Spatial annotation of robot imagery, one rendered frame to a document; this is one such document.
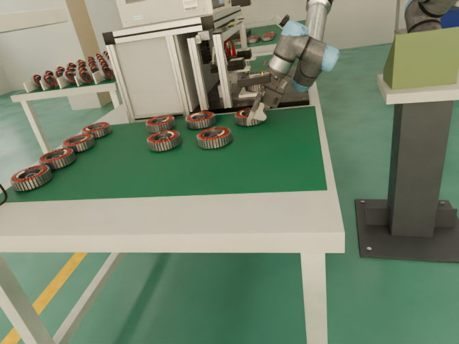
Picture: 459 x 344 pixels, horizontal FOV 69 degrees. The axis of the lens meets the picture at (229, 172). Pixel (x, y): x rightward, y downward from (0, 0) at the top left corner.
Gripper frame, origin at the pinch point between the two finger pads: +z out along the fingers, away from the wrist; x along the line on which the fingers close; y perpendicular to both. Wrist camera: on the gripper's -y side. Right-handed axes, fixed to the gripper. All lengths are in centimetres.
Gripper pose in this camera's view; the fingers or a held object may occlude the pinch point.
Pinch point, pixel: (248, 118)
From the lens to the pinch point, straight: 124.9
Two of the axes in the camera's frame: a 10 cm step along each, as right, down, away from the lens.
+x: 2.2, -4.8, 8.5
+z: -3.5, 7.7, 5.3
